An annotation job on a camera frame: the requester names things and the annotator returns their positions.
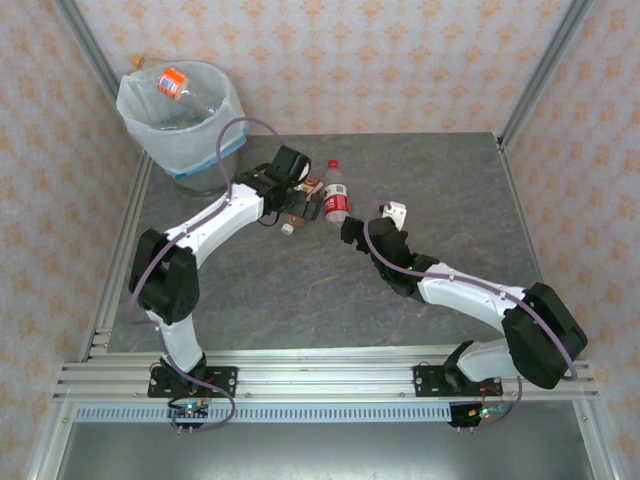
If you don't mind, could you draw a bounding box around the white slotted cable duct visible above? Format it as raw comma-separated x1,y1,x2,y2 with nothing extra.
74,403,451,424

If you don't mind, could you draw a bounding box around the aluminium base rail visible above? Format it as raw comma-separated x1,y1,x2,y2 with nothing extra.
52,348,600,403

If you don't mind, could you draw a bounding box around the right controller circuit board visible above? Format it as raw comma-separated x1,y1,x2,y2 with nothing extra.
467,403,509,422

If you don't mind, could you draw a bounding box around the orange label clear bottle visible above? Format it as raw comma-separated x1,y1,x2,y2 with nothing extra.
130,55,222,117

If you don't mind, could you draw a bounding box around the aluminium table side rail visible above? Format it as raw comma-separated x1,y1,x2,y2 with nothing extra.
496,133,554,301
78,157,154,362

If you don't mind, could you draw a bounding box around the grey metal sheet shelf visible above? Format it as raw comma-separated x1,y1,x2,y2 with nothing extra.
29,422,626,480

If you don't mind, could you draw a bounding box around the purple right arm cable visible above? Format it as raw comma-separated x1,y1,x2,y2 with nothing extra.
362,217,581,430

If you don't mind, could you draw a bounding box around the bin with white plastic liner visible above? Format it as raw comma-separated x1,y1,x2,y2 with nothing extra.
115,59,250,194

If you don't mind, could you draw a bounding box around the red label water bottle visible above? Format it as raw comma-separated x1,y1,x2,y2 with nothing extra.
323,158,351,225

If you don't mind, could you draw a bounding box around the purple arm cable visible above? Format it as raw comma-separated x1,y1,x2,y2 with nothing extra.
128,116,281,434
362,217,581,430

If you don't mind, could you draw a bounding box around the controller circuit board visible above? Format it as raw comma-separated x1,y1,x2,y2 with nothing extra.
167,399,210,420
467,403,509,422

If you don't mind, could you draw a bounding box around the tea bottle yellow red label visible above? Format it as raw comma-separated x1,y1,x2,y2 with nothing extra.
279,175,325,236

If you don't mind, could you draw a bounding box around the aluminium frame post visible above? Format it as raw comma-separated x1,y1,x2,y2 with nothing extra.
498,0,596,151
51,0,121,96

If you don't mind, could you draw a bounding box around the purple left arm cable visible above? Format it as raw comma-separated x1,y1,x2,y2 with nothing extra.
128,116,281,434

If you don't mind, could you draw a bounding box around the left controller circuit board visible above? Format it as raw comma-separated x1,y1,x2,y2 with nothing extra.
167,399,210,420

